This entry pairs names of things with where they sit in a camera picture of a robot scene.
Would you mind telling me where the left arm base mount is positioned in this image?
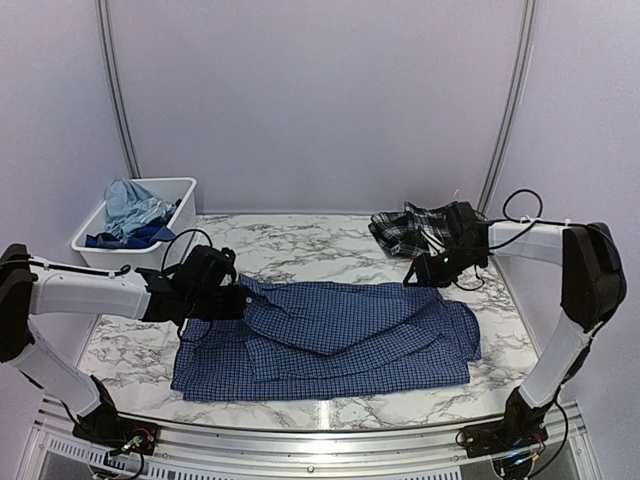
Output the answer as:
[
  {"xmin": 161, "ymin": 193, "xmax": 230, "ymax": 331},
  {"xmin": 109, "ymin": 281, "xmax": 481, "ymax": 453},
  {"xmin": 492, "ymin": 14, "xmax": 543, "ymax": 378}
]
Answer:
[{"xmin": 72, "ymin": 383, "xmax": 160, "ymax": 456}]

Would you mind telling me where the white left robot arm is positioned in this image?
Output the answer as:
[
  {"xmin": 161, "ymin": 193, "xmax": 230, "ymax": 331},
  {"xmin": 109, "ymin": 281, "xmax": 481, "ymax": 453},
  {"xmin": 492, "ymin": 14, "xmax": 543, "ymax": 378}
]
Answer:
[{"xmin": 1, "ymin": 243, "xmax": 250, "ymax": 445}]

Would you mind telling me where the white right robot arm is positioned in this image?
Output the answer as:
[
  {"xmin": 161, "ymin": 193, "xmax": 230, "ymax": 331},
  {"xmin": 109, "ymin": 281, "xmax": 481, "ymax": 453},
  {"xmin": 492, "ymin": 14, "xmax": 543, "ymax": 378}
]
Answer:
[{"xmin": 403, "ymin": 202, "xmax": 627, "ymax": 448}]

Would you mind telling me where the left wall aluminium post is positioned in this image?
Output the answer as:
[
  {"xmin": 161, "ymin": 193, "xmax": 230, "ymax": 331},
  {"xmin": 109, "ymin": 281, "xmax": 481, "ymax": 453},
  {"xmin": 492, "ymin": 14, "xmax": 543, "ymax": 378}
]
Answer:
[{"xmin": 95, "ymin": 0, "xmax": 142, "ymax": 179}]

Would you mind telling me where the white plastic laundry bin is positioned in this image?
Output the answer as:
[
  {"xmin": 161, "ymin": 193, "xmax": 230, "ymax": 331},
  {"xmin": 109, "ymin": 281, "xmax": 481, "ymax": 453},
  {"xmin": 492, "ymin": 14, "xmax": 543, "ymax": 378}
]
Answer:
[{"xmin": 71, "ymin": 177, "xmax": 197, "ymax": 269}]

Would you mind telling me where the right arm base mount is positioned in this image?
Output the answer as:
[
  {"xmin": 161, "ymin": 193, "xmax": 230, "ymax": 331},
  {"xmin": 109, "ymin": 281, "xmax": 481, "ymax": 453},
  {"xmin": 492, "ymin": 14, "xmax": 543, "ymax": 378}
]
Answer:
[{"xmin": 455, "ymin": 388, "xmax": 553, "ymax": 458}]

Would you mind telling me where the aluminium front frame rail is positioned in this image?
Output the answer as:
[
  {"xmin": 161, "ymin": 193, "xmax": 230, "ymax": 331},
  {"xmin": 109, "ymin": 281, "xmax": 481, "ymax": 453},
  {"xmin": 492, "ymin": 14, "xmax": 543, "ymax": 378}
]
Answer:
[{"xmin": 16, "ymin": 398, "xmax": 602, "ymax": 479}]

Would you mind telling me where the black white plaid garment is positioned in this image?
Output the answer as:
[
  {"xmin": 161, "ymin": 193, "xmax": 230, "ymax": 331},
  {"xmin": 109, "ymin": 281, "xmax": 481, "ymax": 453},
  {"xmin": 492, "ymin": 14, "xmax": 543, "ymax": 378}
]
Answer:
[{"xmin": 368, "ymin": 201, "xmax": 486, "ymax": 259}]

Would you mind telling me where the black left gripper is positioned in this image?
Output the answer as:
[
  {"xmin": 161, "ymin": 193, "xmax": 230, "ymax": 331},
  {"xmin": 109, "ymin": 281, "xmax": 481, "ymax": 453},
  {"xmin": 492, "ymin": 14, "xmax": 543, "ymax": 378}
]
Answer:
[{"xmin": 186, "ymin": 284, "xmax": 245, "ymax": 321}]

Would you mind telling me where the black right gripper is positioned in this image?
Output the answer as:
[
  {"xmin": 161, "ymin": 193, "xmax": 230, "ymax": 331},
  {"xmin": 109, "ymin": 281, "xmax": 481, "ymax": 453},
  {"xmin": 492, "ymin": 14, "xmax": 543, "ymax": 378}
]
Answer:
[{"xmin": 406, "ymin": 242, "xmax": 484, "ymax": 287}]

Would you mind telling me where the light blue garment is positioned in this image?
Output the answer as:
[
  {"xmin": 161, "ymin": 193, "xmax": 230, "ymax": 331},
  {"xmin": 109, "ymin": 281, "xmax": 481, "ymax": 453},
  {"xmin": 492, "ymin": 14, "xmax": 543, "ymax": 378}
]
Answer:
[{"xmin": 105, "ymin": 179, "xmax": 177, "ymax": 240}]

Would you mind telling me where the dark blue garment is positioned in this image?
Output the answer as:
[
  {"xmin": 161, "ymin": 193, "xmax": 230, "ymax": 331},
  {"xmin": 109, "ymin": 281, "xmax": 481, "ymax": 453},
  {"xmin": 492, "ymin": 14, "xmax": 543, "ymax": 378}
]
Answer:
[{"xmin": 84, "ymin": 225, "xmax": 176, "ymax": 250}]

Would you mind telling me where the blue checked shirt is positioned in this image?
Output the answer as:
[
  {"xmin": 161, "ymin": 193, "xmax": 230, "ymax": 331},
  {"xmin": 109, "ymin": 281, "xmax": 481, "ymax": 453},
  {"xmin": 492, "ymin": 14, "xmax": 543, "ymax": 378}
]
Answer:
[{"xmin": 170, "ymin": 276, "xmax": 482, "ymax": 402}]

